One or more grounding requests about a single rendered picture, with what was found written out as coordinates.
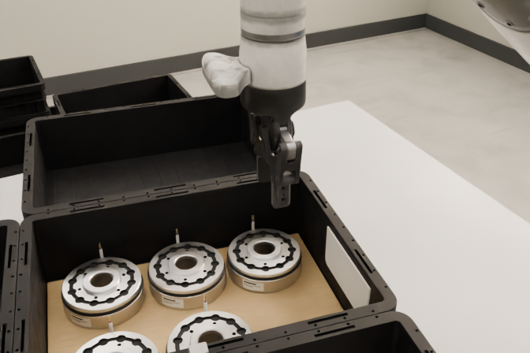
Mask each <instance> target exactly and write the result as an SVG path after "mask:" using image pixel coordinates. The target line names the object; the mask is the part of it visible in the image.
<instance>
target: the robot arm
mask: <svg viewBox="0 0 530 353"><path fill-rule="evenodd" d="M471 2H472V3H473V4H474V6H475V7H476V8H477V9H478V10H479V11H480V12H481V13H482V14H483V15H484V16H485V17H486V18H487V20H488V21H489V22H490V23H491V24H492V25H493V26H494V27H495V28H496V30H497V31H498V32H499V33H500V34H501V35H502V36H503V37H504V38H505V39H506V40H507V41H508V42H509V44H510V45H511V46H512V47H513V48H514V49H515V50H516V51H517V52H518V53H519V54H520V55H521V56H522V58H523V59H524V60H526V62H527V63H529V64H530V0H471ZM240 14H241V43H240V49H239V57H229V56H226V55H224V54H219V53H207V54H205V55H204V56H203V58H202V71H203V75H204V77H205V79H206V81H207V82H208V84H209V86H210V87H211V90H212V91H213V92H214V93H215V94H216V95H217V96H218V97H219V98H233V97H237V96H238V95H239V94H241V105H242V106H243V107H244V108H245V109H246V110H247V111H248V118H249V128H250V141H251V143H252V144H255V146H254V152H255V154H256V155H257V156H256V158H257V179H258V181H259V182H260V183H265V182H270V181H271V204H272V206H273V207H274V208H275V209H277V208H282V207H286V206H288V205H289V204H290V185H291V184H297V183H299V177H300V164H301V157H302V150H303V144H302V142H301V141H300V140H298V141H293V136H294V134H295V130H294V123H293V121H291V119H290V118H291V117H292V115H293V114H294V113H296V112H297V111H298V110H300V109H301V108H302V107H303V106H304V104H305V102H306V79H307V46H306V39H305V25H306V0H240ZM275 151H277V153H278V154H277V155H274V153H273V154H272V152H275ZM276 164H277V167H276Z"/></svg>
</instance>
